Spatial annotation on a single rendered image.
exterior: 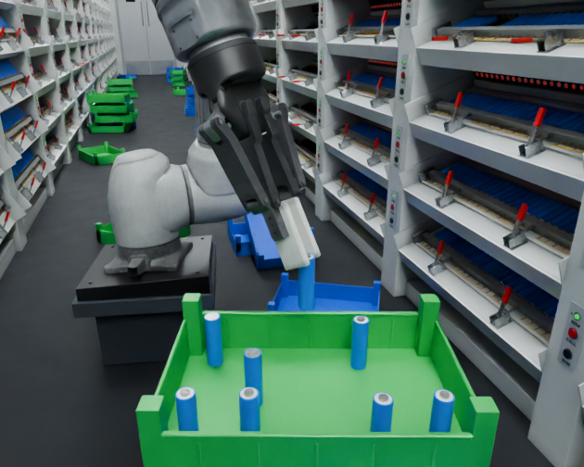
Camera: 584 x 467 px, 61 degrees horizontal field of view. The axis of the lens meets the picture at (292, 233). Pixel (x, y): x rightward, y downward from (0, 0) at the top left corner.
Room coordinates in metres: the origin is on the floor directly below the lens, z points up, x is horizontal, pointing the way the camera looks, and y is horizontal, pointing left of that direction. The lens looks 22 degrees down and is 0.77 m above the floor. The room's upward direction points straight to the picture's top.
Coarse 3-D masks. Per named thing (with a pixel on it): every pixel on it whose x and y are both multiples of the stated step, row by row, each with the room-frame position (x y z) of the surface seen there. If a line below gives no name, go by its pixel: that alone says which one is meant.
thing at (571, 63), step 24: (504, 0) 1.30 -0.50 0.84; (528, 0) 1.22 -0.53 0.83; (552, 0) 1.16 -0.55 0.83; (576, 0) 1.10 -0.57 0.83; (432, 24) 1.38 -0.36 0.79; (432, 48) 1.29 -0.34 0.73; (456, 48) 1.20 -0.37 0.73; (480, 48) 1.12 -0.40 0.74; (504, 48) 1.06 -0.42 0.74; (528, 48) 1.00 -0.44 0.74; (576, 48) 0.90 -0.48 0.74; (504, 72) 1.04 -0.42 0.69; (528, 72) 0.97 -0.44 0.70; (552, 72) 0.91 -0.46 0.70; (576, 72) 0.86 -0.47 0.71
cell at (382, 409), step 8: (384, 392) 0.36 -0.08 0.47; (376, 400) 0.35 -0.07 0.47; (384, 400) 0.35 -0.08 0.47; (392, 400) 0.35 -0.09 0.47; (376, 408) 0.35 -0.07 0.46; (384, 408) 0.35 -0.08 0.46; (392, 408) 0.35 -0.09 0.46; (376, 416) 0.35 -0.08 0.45; (384, 416) 0.35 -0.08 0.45; (376, 424) 0.35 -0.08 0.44; (384, 424) 0.35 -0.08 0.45
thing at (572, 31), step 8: (440, 32) 1.34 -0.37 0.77; (448, 32) 1.31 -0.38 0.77; (456, 32) 1.28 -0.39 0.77; (480, 32) 1.18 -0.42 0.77; (488, 32) 1.16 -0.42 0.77; (496, 32) 1.13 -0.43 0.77; (504, 32) 1.11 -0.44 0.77; (512, 32) 1.08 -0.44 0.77; (520, 32) 1.06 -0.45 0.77; (528, 32) 1.04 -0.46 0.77; (536, 32) 1.02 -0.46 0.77; (568, 32) 0.94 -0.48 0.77; (576, 32) 0.92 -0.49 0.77; (488, 40) 1.13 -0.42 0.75; (496, 40) 1.11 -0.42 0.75; (504, 40) 1.08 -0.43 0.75; (568, 40) 0.92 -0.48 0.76
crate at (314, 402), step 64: (192, 320) 0.50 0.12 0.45; (256, 320) 0.52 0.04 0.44; (320, 320) 0.52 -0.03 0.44; (384, 320) 0.52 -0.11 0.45; (192, 384) 0.45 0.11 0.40; (320, 384) 0.45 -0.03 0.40; (384, 384) 0.45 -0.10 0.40; (448, 384) 0.43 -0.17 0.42; (192, 448) 0.32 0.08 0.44; (256, 448) 0.32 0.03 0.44; (320, 448) 0.32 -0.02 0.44; (384, 448) 0.32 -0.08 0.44; (448, 448) 0.32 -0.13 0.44
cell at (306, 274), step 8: (312, 256) 0.49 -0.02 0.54; (312, 264) 0.48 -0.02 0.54; (304, 272) 0.48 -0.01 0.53; (312, 272) 0.48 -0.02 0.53; (304, 280) 0.48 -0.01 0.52; (312, 280) 0.48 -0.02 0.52; (304, 288) 0.48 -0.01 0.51; (312, 288) 0.48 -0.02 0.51; (304, 296) 0.48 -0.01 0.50; (312, 296) 0.48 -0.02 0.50; (304, 304) 0.48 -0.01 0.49; (312, 304) 0.48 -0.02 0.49
